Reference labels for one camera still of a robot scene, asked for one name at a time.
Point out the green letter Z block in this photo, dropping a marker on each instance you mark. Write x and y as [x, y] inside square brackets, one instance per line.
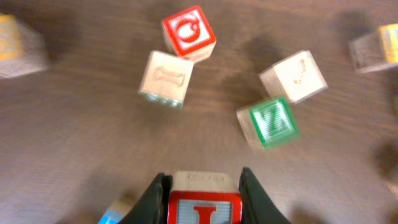
[268, 123]

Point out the red letter I block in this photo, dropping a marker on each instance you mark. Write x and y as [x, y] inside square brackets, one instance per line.
[204, 198]

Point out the blue letter H block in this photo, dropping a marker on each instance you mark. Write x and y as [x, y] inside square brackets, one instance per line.
[117, 211]

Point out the wooden block green side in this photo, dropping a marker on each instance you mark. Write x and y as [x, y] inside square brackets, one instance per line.
[166, 79]

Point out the yellow block top centre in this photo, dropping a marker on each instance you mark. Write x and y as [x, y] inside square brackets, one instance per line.
[375, 51]

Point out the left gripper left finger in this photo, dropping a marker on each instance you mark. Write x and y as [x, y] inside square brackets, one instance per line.
[152, 207]

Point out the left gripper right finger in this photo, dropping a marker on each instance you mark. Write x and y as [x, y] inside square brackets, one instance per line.
[258, 208]

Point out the yellow block right pair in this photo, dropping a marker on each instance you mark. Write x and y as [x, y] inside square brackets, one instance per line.
[23, 49]

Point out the wooden block blue side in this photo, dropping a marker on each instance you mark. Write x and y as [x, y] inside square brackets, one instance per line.
[296, 78]

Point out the red letter G block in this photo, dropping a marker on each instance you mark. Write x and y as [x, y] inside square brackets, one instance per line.
[189, 35]

